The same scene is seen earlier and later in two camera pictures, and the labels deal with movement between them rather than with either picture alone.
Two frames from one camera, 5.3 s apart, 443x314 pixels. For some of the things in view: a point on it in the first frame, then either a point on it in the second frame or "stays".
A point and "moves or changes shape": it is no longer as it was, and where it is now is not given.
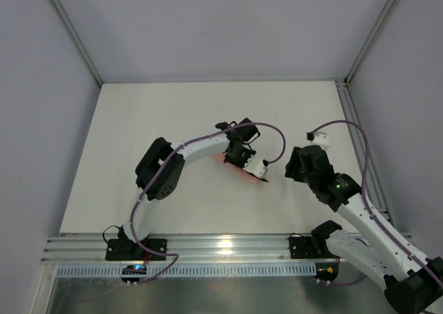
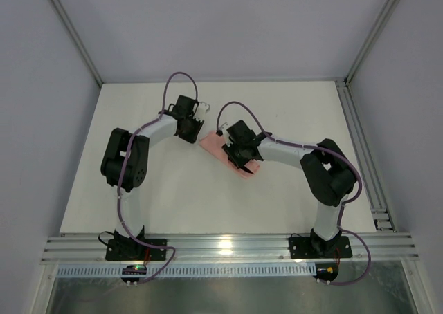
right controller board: (327, 270) stays
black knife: (261, 179) moves or changes shape
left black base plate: (128, 250) stays
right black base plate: (301, 247) stays
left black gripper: (240, 155) → (190, 130)
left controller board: (136, 269) stays
